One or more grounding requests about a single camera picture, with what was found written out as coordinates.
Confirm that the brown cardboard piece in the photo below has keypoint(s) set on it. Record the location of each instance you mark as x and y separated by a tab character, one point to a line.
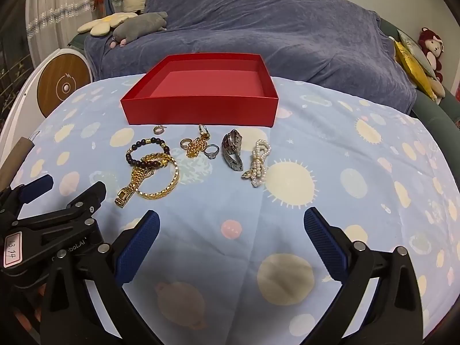
18	158

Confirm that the gold beaded ornament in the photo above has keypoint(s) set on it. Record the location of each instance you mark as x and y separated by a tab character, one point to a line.
196	148

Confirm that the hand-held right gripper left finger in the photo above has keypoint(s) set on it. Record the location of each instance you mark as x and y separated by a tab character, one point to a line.
138	248

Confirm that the white sheer curtain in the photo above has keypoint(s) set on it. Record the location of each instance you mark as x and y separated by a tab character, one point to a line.
54	36

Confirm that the grey plush toy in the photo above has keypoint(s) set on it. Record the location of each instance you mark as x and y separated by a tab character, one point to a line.
140	27

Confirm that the grey cushion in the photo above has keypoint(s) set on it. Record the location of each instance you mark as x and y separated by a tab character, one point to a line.
417	48

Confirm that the flower-shaped cushion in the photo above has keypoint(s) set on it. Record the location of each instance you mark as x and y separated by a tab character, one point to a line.
100	25

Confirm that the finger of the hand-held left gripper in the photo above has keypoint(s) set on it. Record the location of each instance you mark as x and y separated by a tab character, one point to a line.
36	187
86	197

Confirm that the red monkey plush toy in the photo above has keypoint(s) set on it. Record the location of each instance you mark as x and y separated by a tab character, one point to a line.
431	39

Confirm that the gold cushion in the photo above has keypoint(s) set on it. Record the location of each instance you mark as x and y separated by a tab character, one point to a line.
413	68

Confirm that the light blue printed tablecloth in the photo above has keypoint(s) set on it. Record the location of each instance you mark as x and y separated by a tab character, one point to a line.
287	222

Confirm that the green sofa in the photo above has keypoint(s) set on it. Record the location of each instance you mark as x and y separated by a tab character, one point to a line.
435	115

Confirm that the white appliance with wooden disc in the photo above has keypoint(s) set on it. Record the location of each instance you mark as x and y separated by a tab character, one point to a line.
64	86

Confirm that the red cardboard box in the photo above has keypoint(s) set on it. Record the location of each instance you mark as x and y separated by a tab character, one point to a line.
197	111

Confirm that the silver watch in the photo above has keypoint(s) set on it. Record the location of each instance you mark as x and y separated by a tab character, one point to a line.
230	143

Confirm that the grey-blue blanket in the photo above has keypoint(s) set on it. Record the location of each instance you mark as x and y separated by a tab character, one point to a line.
269	25

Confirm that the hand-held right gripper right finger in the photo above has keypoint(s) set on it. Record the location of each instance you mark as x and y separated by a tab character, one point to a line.
323	244

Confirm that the small hoop earring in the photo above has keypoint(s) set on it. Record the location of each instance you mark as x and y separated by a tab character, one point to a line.
155	129

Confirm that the gold watch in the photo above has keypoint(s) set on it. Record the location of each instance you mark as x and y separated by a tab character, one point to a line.
125	192

